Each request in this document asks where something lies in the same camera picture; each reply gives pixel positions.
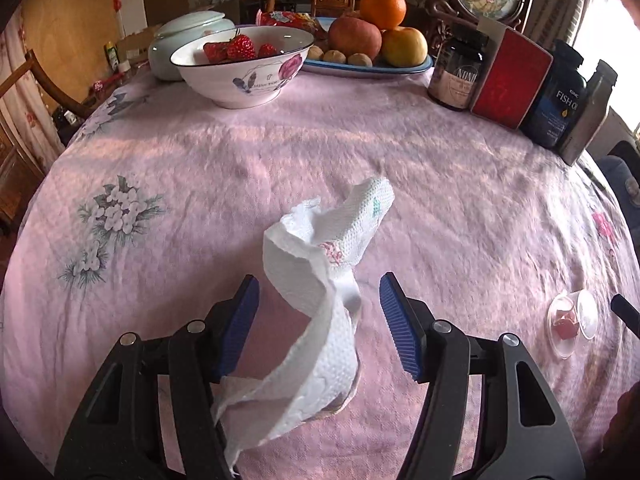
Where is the clear plastic cup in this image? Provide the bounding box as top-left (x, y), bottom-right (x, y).
top-left (546, 289), bottom-right (599, 359)

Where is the person's leg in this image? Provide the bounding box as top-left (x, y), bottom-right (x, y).
top-left (597, 155), bottom-right (640, 201)

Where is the leaf-print paper towel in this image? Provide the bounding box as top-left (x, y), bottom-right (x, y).
top-left (211, 176), bottom-right (396, 478)

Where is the curved wooden chair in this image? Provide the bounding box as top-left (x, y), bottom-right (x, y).
top-left (0, 49), bottom-right (96, 121)

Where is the pink floral tablecloth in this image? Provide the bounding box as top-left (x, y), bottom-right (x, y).
top-left (0, 60), bottom-right (640, 480)

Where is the cardboard box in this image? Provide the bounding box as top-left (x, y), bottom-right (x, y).
top-left (116, 24), bottom-right (163, 68)

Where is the pale green lidded ceramic jar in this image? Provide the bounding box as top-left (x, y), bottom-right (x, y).
top-left (147, 10), bottom-right (236, 82)

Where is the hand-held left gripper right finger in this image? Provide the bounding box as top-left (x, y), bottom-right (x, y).
top-left (378, 272), bottom-right (587, 480)

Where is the orange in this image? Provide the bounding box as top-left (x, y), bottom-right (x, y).
top-left (359, 0), bottom-right (407, 31)

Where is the pink floral curtain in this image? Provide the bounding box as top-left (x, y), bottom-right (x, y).
top-left (0, 10), bottom-right (66, 161)

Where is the white floral ceramic bowl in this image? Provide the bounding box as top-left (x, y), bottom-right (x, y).
top-left (170, 26), bottom-right (316, 110)

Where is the red apple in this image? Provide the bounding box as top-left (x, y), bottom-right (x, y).
top-left (327, 16), bottom-right (383, 58)

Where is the dark brown supplement bottle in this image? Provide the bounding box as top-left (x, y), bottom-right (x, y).
top-left (427, 22), bottom-right (490, 111)

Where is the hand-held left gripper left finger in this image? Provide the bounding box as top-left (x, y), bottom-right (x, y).
top-left (54, 274), bottom-right (261, 480)

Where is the red snack packet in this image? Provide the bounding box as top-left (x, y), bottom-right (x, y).
top-left (256, 8), bottom-right (326, 33)

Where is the red strawberry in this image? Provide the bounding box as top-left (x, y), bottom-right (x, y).
top-left (227, 34), bottom-right (256, 60)

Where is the yellow apple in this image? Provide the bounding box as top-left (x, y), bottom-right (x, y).
top-left (381, 26), bottom-right (429, 67)

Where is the red box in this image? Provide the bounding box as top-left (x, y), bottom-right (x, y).
top-left (470, 16), bottom-right (553, 130)

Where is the striped curtain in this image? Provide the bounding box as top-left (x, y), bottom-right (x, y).
top-left (525, 0), bottom-right (601, 56)

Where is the dark blue supplement bottle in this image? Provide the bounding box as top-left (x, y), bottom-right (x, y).
top-left (520, 40), bottom-right (588, 150)

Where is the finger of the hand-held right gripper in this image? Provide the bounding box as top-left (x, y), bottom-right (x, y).
top-left (610, 294), bottom-right (640, 338)

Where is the blue-rimmed fruit plate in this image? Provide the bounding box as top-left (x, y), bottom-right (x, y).
top-left (302, 52), bottom-right (433, 78)

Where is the grey bottle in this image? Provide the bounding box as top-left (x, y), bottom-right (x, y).
top-left (557, 59), bottom-right (619, 167)

